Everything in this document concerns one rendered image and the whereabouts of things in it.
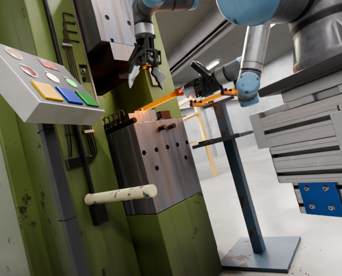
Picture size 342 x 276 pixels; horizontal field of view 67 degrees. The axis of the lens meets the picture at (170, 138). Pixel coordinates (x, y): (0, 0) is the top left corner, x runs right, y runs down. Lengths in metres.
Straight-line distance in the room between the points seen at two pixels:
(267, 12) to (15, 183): 1.46
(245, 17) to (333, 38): 0.17
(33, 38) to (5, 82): 0.57
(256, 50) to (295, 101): 0.37
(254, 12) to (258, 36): 0.45
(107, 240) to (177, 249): 0.34
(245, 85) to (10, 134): 1.28
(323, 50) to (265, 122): 0.20
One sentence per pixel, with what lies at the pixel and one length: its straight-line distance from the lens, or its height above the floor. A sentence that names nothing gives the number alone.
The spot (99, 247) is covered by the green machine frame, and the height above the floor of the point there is 0.39.
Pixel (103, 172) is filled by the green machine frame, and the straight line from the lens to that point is 1.35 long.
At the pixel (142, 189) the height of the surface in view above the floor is 0.63.
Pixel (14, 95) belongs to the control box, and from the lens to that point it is 0.86.
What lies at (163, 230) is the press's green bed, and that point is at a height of 0.38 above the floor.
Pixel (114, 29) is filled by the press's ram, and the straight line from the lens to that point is 1.52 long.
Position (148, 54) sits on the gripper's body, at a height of 1.11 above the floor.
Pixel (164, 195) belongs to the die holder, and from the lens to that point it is 1.32.
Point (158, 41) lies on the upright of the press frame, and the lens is 1.99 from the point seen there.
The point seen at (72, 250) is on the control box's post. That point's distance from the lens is 1.00.
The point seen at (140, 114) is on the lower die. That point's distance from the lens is 1.39.
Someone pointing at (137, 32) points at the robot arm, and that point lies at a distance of 1.07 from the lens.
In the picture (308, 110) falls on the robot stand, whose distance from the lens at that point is 0.60.
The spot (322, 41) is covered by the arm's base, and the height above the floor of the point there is 0.86.
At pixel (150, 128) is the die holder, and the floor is 0.88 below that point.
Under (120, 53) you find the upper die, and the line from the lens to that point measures 1.47.
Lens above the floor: 0.73
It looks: 3 degrees up
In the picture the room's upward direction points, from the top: 15 degrees counter-clockwise
